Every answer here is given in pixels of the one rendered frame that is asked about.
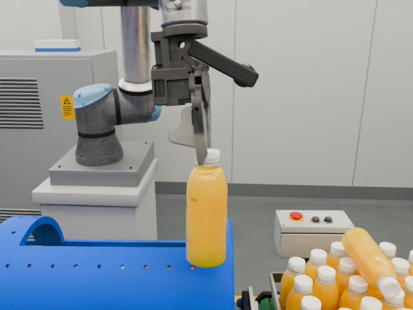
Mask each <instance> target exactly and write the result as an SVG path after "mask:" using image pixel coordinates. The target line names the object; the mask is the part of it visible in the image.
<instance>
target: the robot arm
mask: <svg viewBox="0 0 413 310"><path fill-rule="evenodd" d="M59 1H60V3H61V4H62V5H64V6H66V7H79V8H85V7H119V14H120V35H121V46H122V66H123V78H122V79H121V80H120V81H119V88H115V89H112V87H111V85H110V84H94V85H88V86H86V87H83V88H80V89H78V90H76V91H75V93H74V95H73V101H74V105H73V108H74V111H75V116H76V125H77V133H78V140H77V146H76V151H75V158H76V162H77V163H78V164H80V165H85V166H102V165H109V164H113V163H115V162H117V161H119V160H121V159H122V158H123V156H124V154H123V149H122V146H121V144H120V141H119V139H118V137H117V135H116V129H115V125H125V124H137V123H147V122H152V121H156V120H158V118H159V117H160V114H161V110H162V106H163V105H166V106H179V105H185V104H186V103H191V104H192V106H187V107H185V108H183V109H182V111H181V122H180V123H179V124H178V125H177V126H175V127H174V128H172V129H170V130H169V131H168V139H169V141H170V142H172V143H175V144H178V145H183V146H188V147H192V148H195V150H196V155H197V162H198V165H203V163H204V160H205V158H206V156H207V154H208V150H207V148H211V107H210V99H211V87H210V76H209V73H208V71H209V69H210V67H212V68H214V69H216V70H218V71H219V72H221V73H223V74H225V75H227V76H229V77H230V78H232V79H234V80H233V81H234V82H235V83H236V85H238V86H239V87H254V85H255V83H256V81H257V80H258V78H259V75H258V73H257V72H256V71H255V69H254V68H253V67H252V66H251V65H249V64H246V63H244V64H240V63H238V62H236V61H234V60H232V59H231V58H229V57H227V56H225V55H223V54H221V53H219V52H217V51H215V50H213V49H211V48H210V47H208V46H206V45H204V44H202V43H200V42H198V41H196V40H197V39H203V38H206V37H208V28H207V24H208V8H207V0H59ZM151 8H152V9H154V10H158V11H159V16H160V27H161V28H163V29H162V31H157V32H151ZM151 41H152V42H154V49H155V63H156V65H153V66H152V70H151ZM183 42H184V47H183V48H181V47H180V45H181V44H182V43H183ZM192 57H193V58H192ZM194 58H195V59H194ZM196 59H197V60H196ZM198 60H199V61H198ZM209 66H210V67H209ZM155 67H156V69H155ZM153 68H154V70H153Z"/></svg>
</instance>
